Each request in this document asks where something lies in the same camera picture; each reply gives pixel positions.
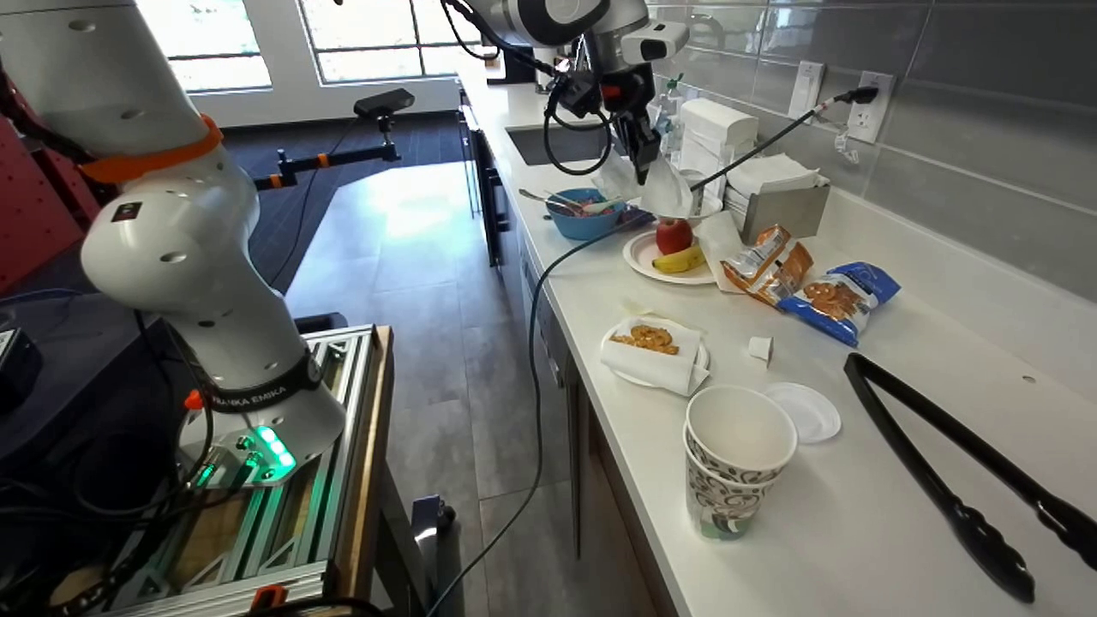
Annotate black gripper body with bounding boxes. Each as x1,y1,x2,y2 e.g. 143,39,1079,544
594,64,658,163

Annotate white paper towel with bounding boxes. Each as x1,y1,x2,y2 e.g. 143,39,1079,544
638,156,697,218

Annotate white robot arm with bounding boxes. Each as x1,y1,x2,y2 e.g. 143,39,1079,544
0,0,342,467

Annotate robot base stand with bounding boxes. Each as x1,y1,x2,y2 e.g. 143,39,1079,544
40,326,395,617

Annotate orange snack packet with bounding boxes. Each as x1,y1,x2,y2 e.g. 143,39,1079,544
721,227,811,305

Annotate blue snack packet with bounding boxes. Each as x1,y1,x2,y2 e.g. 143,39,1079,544
777,261,903,346

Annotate white plastic spoon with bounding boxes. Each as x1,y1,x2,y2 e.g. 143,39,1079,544
519,189,598,216

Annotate blue bowl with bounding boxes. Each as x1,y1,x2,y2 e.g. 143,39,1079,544
547,189,624,240

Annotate red apple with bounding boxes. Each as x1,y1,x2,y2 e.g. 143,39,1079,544
655,218,691,254

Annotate white plate with fruit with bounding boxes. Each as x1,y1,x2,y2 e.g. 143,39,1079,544
624,234,714,288

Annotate yellow banana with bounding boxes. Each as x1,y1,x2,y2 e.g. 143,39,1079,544
652,246,705,273

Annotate metal napkin dispenser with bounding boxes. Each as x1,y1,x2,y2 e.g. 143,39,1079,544
728,153,828,240

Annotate white plate with snacks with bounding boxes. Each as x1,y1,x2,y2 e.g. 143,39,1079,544
601,314,711,398

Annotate small white cube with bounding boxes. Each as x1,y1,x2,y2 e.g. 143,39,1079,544
747,337,776,362

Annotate patterned paper cup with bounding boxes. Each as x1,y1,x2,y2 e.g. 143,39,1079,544
682,382,799,537

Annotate white plastic lid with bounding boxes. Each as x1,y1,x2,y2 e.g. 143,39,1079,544
766,382,842,446

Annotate black kitchen tongs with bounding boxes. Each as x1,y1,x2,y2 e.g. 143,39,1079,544
839,349,1097,605

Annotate blue cable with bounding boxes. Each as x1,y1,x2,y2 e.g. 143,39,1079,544
422,218,644,617

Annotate camera on tripod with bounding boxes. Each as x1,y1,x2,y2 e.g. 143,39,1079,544
255,90,414,193

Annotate white wall outlet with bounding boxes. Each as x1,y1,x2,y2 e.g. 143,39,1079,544
848,73,896,143

